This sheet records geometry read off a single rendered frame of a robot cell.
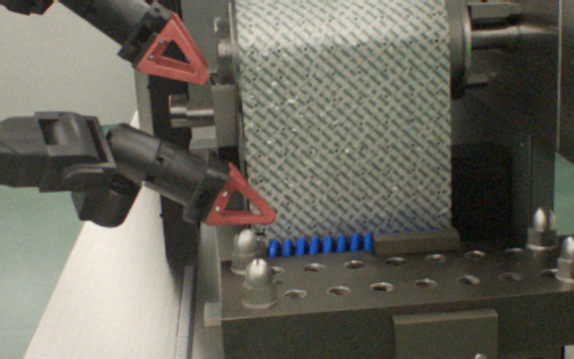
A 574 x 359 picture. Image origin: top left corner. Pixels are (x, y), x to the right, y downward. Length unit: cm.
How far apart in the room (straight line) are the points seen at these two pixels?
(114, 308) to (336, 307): 46
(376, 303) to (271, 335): 11
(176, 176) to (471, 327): 36
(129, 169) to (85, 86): 572
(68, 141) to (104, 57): 571
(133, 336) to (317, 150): 35
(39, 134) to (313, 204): 32
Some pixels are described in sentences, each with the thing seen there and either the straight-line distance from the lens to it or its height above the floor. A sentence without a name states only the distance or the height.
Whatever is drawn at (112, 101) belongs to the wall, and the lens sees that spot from 673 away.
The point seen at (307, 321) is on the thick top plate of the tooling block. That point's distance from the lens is 89.
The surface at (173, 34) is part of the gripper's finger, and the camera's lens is 103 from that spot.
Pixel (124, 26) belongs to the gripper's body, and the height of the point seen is 129.
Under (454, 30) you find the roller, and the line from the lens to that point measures 105.
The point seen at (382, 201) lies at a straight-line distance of 107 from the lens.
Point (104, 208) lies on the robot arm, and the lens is 107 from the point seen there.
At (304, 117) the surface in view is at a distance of 103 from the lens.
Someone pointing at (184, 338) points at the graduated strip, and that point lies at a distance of 116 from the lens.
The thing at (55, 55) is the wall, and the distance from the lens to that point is 673.
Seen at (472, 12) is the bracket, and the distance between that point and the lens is 108.
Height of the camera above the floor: 139
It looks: 16 degrees down
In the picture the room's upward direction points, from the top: 3 degrees counter-clockwise
